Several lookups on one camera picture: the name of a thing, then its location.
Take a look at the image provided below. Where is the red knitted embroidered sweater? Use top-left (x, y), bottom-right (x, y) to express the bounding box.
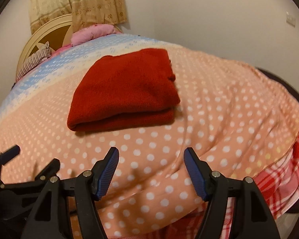
top-left (67, 48), bottom-right (180, 132)

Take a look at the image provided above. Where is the red plaid bed sheet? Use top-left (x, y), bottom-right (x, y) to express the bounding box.
top-left (137, 134), bottom-right (299, 238)

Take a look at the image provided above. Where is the striped pillow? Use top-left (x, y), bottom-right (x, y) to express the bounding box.
top-left (15, 41), bottom-right (51, 81)

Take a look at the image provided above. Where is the polka dot bed quilt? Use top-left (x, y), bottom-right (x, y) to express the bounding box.
top-left (0, 34), bottom-right (299, 238)

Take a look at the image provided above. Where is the cream wooden headboard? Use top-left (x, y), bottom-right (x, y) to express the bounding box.
top-left (15, 14), bottom-right (73, 76)

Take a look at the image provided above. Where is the pink pillow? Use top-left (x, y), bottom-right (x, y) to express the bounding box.
top-left (71, 24), bottom-right (122, 46)

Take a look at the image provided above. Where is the beige patterned window curtain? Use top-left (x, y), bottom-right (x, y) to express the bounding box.
top-left (29, 0), bottom-right (127, 33)

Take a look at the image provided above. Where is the white wall socket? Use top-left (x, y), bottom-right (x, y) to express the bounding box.
top-left (286, 12), bottom-right (296, 27)

